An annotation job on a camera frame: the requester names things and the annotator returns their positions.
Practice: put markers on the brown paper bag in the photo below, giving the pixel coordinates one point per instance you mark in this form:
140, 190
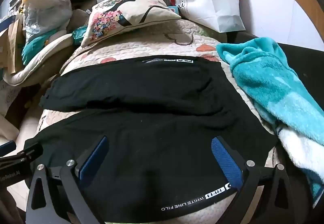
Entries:
12, 44

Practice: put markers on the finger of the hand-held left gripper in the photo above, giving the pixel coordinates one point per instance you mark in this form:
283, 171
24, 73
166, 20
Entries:
27, 153
7, 147

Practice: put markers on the black pants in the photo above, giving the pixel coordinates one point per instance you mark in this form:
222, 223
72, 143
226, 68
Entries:
151, 125

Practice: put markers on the quilted heart-print blanket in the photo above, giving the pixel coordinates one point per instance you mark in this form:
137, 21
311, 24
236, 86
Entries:
151, 44

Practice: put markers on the floral print cushion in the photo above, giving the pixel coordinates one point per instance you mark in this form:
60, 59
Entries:
126, 16

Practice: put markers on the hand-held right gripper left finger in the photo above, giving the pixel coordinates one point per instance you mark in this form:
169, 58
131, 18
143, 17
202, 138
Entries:
93, 160

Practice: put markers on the clear plastic bag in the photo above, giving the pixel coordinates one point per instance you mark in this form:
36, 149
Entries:
45, 16

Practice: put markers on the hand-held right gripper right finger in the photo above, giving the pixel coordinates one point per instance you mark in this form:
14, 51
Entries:
226, 163

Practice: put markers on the green wet wipes pack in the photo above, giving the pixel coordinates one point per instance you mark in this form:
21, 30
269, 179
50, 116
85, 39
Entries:
78, 35

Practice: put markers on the beige padded mat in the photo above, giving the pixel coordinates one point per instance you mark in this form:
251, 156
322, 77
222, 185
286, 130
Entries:
38, 67

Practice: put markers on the teal packet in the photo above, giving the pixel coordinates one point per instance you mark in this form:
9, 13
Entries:
35, 45

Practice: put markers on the teal fleece blanket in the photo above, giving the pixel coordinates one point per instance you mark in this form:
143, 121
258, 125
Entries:
265, 82

